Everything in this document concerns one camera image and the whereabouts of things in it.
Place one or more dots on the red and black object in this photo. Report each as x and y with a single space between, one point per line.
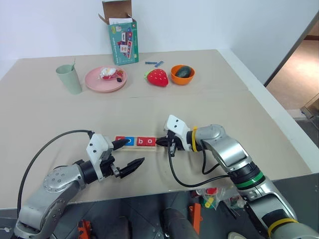
84 229

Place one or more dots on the blue letter o block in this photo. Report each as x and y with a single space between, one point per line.
131 142

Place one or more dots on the wooden letter tray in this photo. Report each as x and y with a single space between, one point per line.
139 148

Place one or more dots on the orange bowl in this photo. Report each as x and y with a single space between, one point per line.
180 81

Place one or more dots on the dark green toy avocado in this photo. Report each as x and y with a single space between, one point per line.
184 71

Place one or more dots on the beige table cover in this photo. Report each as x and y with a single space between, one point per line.
149 109

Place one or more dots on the pale rectangular box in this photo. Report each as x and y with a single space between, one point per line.
310 110

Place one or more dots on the small black toy piece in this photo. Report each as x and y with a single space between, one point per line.
119 80

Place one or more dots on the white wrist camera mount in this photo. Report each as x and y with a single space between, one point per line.
98 145
177 124

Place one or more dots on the white wrapped toy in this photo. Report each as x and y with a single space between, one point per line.
106 72

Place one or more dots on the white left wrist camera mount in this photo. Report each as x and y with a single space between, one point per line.
98 145

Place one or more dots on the yellow forearm zip tie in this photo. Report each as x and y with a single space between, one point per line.
281 222

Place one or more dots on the dark rounded shape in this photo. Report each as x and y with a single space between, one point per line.
177 224

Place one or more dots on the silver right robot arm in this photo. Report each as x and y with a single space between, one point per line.
224 147

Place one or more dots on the white paper sheets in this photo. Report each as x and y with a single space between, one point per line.
119 21

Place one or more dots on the pink plate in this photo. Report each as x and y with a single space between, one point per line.
98 84

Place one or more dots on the clear bag of colourful parts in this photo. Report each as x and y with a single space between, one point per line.
219 196

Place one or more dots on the red letter tile b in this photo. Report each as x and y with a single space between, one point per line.
141 142

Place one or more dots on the yellow wrist zip tie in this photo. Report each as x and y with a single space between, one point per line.
194 139

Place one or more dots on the pale green cup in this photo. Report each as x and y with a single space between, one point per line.
71 81

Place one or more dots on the teal open cardboard box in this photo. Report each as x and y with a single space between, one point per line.
124 44

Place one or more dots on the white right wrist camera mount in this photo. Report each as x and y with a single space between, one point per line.
177 124

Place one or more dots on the orange tool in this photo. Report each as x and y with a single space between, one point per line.
195 216

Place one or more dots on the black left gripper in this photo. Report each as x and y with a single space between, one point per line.
109 166

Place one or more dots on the red letter r block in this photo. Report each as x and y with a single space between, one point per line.
119 137

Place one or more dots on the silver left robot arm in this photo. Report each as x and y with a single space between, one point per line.
54 181

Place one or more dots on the small red toy piece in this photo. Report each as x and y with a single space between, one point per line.
120 73

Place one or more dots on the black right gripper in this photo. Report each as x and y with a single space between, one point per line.
174 143

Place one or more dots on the red toy strawberry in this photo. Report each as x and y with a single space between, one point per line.
157 77

